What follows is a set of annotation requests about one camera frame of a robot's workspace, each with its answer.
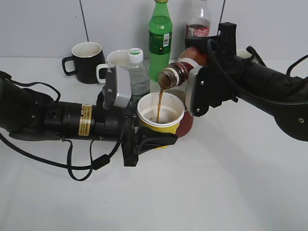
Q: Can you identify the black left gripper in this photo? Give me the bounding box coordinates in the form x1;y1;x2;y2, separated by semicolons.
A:
95;92;178;167

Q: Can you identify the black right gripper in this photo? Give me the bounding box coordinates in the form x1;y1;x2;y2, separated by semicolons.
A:
185;22;238;108

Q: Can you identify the yellow paper cup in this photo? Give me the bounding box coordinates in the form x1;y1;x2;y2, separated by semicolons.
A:
136;92;186;150

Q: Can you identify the brown coffee bottle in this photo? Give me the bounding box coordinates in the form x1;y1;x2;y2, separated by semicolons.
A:
158;46;209;90

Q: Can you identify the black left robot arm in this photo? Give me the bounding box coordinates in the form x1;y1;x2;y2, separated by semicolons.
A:
0;69;178;167

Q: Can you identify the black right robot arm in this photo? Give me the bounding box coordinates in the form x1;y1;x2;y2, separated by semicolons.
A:
185;22;308;141

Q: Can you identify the cola bottle red label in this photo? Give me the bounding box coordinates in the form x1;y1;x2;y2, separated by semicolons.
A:
185;0;211;38

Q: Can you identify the grey ceramic mug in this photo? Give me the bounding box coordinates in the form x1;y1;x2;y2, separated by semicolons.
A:
236;49;259;64

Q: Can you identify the red ceramic mug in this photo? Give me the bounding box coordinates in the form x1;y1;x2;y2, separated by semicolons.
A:
169;90;194;138

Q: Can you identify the green soda bottle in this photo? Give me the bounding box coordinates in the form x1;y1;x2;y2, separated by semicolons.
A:
148;0;173;82

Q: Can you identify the clear water bottle green label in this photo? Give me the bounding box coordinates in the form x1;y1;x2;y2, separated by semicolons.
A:
127;48;150;106

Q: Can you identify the white ceramic mug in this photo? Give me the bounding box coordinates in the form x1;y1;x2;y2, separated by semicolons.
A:
96;50;129;84

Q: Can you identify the black ceramic mug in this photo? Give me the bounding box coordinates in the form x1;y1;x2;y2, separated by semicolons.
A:
62;42;106;84

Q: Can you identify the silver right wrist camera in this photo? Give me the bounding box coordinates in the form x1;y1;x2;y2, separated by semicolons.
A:
185;66;212;117

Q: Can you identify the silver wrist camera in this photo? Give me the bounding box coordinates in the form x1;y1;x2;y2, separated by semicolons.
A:
103;66;131;110
185;66;212;117

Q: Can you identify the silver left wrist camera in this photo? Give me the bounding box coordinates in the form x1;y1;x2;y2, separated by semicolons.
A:
103;66;131;110

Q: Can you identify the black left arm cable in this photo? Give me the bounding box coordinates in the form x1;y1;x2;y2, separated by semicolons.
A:
0;72;128;181

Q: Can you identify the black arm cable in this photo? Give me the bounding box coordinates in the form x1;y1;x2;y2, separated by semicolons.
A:
0;72;128;181
206;38;308;105

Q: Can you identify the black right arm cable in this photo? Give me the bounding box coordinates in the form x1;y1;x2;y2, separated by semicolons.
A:
206;38;308;105

